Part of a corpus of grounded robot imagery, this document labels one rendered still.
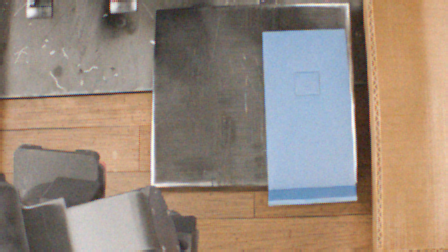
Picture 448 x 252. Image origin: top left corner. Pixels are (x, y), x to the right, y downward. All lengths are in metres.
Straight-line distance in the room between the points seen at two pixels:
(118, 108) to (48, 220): 0.35
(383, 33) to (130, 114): 0.23
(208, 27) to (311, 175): 0.16
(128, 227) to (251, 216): 0.33
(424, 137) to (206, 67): 0.19
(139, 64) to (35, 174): 0.26
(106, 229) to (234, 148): 0.32
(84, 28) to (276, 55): 0.18
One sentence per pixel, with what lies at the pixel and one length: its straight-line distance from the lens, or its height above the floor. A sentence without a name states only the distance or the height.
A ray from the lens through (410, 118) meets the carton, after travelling 0.99.
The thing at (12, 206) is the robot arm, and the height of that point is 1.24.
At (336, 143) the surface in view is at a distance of 0.96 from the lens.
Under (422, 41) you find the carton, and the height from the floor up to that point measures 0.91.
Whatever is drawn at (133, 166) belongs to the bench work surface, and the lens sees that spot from 0.99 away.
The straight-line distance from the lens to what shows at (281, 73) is 0.98.
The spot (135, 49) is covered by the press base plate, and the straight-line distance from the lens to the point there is 1.02.
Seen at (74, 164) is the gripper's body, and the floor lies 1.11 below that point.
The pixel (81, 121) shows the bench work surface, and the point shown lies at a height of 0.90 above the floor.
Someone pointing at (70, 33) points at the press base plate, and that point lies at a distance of 1.04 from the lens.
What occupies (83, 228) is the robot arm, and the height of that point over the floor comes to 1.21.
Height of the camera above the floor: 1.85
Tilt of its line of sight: 75 degrees down
